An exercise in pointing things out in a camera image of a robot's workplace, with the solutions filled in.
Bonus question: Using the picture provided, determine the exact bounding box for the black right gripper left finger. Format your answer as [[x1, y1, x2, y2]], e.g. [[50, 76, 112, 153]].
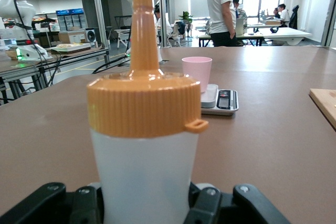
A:
[[0, 182, 106, 224]]

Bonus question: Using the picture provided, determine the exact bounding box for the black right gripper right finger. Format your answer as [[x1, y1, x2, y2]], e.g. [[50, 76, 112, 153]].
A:
[[185, 183, 291, 224]]

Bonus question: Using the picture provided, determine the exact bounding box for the translucent sauce bottle orange cap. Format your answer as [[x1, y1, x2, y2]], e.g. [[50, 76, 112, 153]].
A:
[[86, 0, 209, 224]]

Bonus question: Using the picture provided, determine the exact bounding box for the pink plastic cup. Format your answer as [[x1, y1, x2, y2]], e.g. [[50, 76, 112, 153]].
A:
[[181, 56, 213, 93]]

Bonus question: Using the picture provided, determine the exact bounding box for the silver digital kitchen scale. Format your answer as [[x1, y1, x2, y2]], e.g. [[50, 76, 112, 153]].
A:
[[201, 83, 239, 116]]

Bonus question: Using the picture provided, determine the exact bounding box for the wooden cutting board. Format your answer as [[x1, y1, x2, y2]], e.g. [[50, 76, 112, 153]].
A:
[[309, 88, 336, 132]]

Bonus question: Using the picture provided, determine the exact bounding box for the grey metal workbench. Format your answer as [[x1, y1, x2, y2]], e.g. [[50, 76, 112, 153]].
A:
[[0, 47, 110, 99]]

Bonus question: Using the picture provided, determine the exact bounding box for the white tray with bread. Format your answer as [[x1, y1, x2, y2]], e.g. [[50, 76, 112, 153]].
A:
[[49, 42, 92, 54]]

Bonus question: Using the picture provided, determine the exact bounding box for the white box fan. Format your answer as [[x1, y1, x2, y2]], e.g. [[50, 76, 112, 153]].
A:
[[85, 28, 99, 48]]

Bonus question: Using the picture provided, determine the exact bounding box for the white office table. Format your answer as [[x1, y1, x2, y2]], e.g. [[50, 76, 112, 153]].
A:
[[245, 26, 313, 46]]

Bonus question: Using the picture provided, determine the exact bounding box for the glass door fridge row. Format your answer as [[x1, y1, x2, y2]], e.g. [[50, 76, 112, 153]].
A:
[[56, 8, 87, 32]]

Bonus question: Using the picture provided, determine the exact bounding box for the seated person white shirt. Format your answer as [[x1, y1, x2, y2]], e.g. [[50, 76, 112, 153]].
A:
[[154, 5, 174, 48]]

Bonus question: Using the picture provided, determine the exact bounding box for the seated person grey shirt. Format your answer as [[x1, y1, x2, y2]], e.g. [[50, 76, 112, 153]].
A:
[[232, 0, 248, 35]]

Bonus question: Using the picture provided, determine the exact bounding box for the green potted plant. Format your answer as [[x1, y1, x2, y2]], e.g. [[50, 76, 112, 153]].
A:
[[178, 10, 194, 24]]

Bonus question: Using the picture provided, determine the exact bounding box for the seated person at desk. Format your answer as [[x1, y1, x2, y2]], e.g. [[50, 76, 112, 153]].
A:
[[272, 3, 291, 27]]

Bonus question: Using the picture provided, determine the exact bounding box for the black office chair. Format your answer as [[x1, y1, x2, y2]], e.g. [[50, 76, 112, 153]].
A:
[[289, 5, 300, 30]]

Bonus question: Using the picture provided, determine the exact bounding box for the standing person white shirt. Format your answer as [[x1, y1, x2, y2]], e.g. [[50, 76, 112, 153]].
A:
[[207, 0, 238, 48]]

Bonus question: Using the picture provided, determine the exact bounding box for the long black table cable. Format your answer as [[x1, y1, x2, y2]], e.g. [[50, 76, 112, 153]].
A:
[[91, 55, 132, 74]]

